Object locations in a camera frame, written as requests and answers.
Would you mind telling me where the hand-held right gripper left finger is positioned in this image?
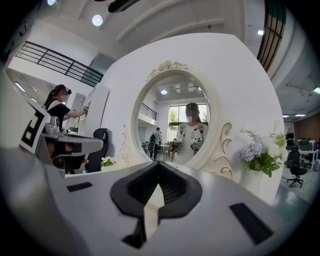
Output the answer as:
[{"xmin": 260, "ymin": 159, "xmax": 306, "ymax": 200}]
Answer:
[{"xmin": 62, "ymin": 161, "xmax": 161, "ymax": 256}]

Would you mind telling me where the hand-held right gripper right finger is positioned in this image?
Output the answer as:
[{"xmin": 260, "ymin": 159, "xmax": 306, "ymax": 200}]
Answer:
[{"xmin": 146, "ymin": 161, "xmax": 293, "ymax": 256}]

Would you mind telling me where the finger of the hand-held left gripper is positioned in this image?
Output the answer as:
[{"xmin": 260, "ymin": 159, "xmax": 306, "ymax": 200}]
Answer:
[{"xmin": 37, "ymin": 131, "xmax": 104, "ymax": 174}]

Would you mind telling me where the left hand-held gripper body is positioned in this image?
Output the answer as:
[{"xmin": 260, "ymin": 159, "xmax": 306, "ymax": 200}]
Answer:
[{"xmin": 18, "ymin": 98, "xmax": 63, "ymax": 158}]

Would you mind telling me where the black office chair with headrest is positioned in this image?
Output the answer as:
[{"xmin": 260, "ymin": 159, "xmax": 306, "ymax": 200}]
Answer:
[{"xmin": 85, "ymin": 127, "xmax": 110, "ymax": 174}]

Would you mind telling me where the small white flower pot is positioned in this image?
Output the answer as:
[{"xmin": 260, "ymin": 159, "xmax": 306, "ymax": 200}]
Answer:
[{"xmin": 99, "ymin": 155, "xmax": 117, "ymax": 173}]

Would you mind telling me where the white shelf unit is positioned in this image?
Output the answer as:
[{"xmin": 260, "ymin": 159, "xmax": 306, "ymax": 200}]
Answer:
[{"xmin": 76, "ymin": 83, "xmax": 111, "ymax": 137}]

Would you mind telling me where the white vase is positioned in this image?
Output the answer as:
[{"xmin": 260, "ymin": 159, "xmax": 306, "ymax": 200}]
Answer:
[{"xmin": 240, "ymin": 166, "xmax": 285, "ymax": 205}]

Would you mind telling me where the black balcony railing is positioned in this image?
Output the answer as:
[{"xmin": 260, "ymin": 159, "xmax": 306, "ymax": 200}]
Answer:
[{"xmin": 14, "ymin": 40, "xmax": 105, "ymax": 85}]

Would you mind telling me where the white and lilac flower bouquet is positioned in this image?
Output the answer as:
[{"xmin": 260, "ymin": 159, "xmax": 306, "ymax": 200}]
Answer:
[{"xmin": 237, "ymin": 120, "xmax": 290, "ymax": 179}]

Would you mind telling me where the oval mirror with white frame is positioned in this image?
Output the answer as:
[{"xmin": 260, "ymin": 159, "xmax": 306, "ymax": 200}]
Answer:
[{"xmin": 118, "ymin": 59, "xmax": 235, "ymax": 177}]

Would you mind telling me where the black slatted balcony frame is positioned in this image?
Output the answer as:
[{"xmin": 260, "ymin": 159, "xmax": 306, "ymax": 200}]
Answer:
[{"xmin": 256, "ymin": 0, "xmax": 288, "ymax": 74}]

